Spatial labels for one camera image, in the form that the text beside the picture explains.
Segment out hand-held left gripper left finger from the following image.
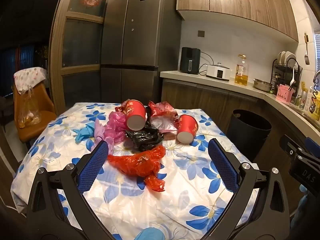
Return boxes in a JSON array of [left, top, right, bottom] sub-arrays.
[[25, 140, 118, 240]]

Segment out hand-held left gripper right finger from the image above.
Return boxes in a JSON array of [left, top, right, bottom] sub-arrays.
[[200, 138, 292, 240]]

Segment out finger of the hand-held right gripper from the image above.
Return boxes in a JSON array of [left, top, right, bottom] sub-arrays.
[[305, 137, 320, 156], [279, 134, 305, 160]]

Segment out lilac plastic bag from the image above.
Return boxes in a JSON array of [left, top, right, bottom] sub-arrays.
[[91, 119, 114, 155]]

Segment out blue glove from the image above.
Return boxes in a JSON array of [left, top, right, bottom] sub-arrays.
[[73, 124, 97, 142]]

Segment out black trash bin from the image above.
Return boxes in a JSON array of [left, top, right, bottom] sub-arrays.
[[226, 109, 272, 163]]

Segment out pink plastic bag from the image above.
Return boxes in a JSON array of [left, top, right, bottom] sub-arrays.
[[104, 112, 129, 145]]

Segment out red plastic bag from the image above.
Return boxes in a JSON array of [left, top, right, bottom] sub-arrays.
[[107, 145, 167, 192]]

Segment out red paper cup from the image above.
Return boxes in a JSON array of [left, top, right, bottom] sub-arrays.
[[125, 100, 147, 131], [176, 114, 199, 144]]

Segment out black plastic bag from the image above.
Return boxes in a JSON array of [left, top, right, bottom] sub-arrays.
[[125, 106, 164, 152]]

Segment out red foil packaging bag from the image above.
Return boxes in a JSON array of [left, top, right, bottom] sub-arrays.
[[149, 101, 179, 133]]

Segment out person's right hand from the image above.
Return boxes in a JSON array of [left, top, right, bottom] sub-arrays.
[[291, 184, 320, 221]]

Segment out person's left hand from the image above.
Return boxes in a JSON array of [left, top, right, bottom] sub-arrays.
[[136, 227, 173, 240]]

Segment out yellow detergent bottle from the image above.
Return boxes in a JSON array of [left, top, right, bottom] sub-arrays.
[[306, 97, 320, 120]]

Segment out drink can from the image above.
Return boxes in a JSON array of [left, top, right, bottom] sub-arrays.
[[299, 90, 308, 110]]

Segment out white plastic bottle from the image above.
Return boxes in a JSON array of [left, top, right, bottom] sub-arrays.
[[306, 86, 314, 108]]

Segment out pink utensil holder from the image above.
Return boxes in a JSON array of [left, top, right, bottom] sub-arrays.
[[276, 84, 294, 103]]

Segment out blue floral tablecloth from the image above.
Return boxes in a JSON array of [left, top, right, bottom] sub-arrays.
[[10, 102, 260, 240]]

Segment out orange chair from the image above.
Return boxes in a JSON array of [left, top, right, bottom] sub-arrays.
[[13, 82, 57, 143]]

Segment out steel bowl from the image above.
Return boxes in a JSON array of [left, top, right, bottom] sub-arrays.
[[252, 78, 274, 92]]

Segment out wooden base cabinets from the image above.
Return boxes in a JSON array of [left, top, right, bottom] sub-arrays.
[[161, 79, 320, 205]]

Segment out black dish rack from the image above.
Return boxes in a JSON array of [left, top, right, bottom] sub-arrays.
[[271, 51, 303, 98]]

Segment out clear plastic bag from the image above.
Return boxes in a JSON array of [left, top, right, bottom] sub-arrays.
[[18, 86, 42, 128]]

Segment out cooking oil bottle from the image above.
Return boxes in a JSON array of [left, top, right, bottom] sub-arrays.
[[234, 54, 250, 86]]

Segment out hanging metal spatula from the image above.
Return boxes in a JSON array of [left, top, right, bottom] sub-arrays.
[[304, 33, 310, 65]]

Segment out grey kitchen countertop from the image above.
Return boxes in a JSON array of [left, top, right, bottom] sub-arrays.
[[160, 70, 320, 140]]

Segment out white electric cooker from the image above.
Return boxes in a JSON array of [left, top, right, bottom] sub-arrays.
[[206, 62, 230, 82]]

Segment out window blinds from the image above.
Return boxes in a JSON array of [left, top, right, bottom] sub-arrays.
[[314, 34, 320, 72]]

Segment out dotted chair cover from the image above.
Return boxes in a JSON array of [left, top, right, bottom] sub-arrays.
[[14, 67, 48, 92]]

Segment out black air fryer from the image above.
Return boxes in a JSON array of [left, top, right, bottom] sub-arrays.
[[179, 47, 201, 75]]

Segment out wooden glass panel door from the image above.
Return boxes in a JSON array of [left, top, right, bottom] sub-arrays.
[[50, 0, 124, 115]]

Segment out grey steel refrigerator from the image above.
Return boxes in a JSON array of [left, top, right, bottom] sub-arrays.
[[100, 0, 182, 107]]

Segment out black coiled hose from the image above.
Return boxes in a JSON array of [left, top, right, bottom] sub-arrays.
[[309, 79, 320, 114]]

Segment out black power cable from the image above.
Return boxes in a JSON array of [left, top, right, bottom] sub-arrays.
[[199, 52, 214, 75]]

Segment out wooden wall cabinets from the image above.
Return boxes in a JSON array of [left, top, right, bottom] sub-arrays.
[[176, 0, 299, 43]]

